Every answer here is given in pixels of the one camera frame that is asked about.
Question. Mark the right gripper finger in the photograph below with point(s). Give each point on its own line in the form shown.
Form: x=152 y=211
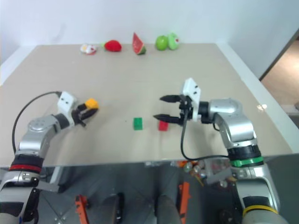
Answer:
x=168 y=118
x=171 y=98

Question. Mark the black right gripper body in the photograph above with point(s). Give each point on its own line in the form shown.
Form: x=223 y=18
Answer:
x=185 y=109

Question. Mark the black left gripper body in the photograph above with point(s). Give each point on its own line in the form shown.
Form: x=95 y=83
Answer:
x=78 y=116

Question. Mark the orange cube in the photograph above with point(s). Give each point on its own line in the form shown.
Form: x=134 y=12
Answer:
x=91 y=103

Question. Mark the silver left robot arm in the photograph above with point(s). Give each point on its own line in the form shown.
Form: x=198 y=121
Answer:
x=37 y=136

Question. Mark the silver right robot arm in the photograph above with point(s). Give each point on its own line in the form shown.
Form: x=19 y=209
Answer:
x=240 y=130

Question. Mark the red cube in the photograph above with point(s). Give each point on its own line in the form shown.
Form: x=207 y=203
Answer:
x=163 y=126

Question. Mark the green cube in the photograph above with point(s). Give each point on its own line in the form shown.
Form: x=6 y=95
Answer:
x=138 y=123

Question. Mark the green apple toy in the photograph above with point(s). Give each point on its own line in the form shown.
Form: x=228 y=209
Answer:
x=161 y=43

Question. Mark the green plush toy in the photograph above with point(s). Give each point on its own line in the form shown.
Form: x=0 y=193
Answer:
x=173 y=42

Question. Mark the white plush toy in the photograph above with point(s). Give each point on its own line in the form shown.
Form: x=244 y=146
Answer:
x=88 y=49

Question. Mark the colourful small toys pile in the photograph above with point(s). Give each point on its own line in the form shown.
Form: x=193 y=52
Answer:
x=195 y=171

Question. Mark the watermelon slice toy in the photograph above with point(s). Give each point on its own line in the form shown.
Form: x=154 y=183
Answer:
x=138 y=45

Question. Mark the red strawberry toy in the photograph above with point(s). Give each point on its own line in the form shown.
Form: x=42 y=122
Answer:
x=113 y=45

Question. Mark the orange clamp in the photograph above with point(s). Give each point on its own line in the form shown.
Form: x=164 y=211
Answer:
x=185 y=200
x=81 y=210

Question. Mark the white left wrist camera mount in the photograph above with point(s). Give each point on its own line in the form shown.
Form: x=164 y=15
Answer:
x=66 y=101

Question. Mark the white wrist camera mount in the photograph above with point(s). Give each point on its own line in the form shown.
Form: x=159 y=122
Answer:
x=192 y=93
x=66 y=101

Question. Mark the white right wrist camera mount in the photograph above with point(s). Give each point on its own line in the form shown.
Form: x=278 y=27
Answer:
x=192 y=93

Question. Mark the grey table bracket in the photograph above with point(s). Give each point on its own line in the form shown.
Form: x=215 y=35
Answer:
x=50 y=182
x=219 y=175

